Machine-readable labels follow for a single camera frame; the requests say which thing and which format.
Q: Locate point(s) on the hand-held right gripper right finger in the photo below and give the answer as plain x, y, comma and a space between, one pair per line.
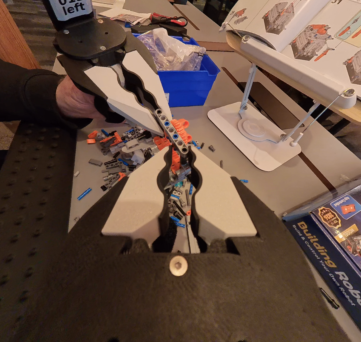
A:
228, 212

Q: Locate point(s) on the blue robot kit box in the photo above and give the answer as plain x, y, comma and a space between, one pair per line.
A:
316, 246

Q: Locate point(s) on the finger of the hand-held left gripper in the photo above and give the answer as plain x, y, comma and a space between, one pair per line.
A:
144, 71
115, 88

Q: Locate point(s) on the blue plastic bin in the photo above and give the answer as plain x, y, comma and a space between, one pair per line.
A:
192, 88

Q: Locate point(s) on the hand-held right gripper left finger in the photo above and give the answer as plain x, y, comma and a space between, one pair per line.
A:
132, 212

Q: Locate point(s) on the white booklet stand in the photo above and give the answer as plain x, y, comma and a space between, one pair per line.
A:
237, 122

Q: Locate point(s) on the loose paper sheets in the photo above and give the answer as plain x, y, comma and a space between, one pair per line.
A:
110, 1

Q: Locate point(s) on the clear plastic bag with pieces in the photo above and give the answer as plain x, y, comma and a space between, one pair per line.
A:
175, 51

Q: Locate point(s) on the person's left forearm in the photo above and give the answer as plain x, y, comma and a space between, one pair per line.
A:
28, 94

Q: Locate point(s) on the orange and grey wing assembly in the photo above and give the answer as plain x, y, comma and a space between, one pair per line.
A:
172, 130

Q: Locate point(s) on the pile of small building pieces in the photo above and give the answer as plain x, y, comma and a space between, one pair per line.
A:
113, 144

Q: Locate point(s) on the instruction booklet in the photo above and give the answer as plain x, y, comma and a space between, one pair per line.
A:
293, 20

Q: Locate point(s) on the red and black tool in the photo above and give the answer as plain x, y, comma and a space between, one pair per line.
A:
169, 20

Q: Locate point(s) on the black perforated mat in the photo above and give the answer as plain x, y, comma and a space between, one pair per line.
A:
34, 206

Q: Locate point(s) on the person's left hand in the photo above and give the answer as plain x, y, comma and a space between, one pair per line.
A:
73, 99

